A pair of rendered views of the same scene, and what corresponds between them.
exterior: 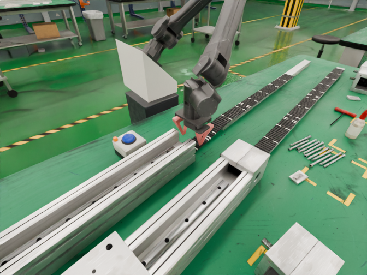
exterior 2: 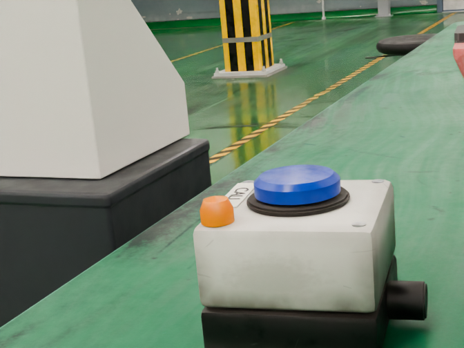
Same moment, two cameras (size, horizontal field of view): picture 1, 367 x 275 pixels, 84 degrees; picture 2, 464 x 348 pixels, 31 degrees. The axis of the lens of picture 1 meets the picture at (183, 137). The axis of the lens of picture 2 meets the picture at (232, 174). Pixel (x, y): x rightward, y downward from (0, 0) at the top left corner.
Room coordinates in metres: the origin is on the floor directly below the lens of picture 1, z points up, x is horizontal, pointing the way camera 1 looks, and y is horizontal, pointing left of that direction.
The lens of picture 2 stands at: (0.18, 0.36, 0.95)
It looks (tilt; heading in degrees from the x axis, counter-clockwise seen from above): 15 degrees down; 334
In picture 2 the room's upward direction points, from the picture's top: 5 degrees counter-clockwise
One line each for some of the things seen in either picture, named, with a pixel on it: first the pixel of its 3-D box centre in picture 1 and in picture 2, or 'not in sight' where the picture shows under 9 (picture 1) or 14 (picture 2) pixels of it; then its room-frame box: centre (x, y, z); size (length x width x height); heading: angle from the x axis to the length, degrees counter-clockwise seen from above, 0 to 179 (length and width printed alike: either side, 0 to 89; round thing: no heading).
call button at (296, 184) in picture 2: (128, 138); (297, 192); (0.51, 0.18, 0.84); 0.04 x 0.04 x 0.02
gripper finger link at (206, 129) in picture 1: (198, 131); not in sight; (0.52, -0.05, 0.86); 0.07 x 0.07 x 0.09; 46
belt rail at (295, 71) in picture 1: (273, 86); not in sight; (0.99, -0.47, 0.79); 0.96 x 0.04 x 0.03; 136
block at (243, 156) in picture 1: (238, 163); not in sight; (0.41, -0.16, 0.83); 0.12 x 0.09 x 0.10; 46
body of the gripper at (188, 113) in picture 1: (193, 109); not in sight; (0.53, -0.03, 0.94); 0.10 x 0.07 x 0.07; 46
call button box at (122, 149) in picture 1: (131, 147); (320, 259); (0.50, 0.17, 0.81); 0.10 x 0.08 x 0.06; 46
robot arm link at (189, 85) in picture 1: (194, 91); not in sight; (0.53, -0.03, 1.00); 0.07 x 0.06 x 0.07; 19
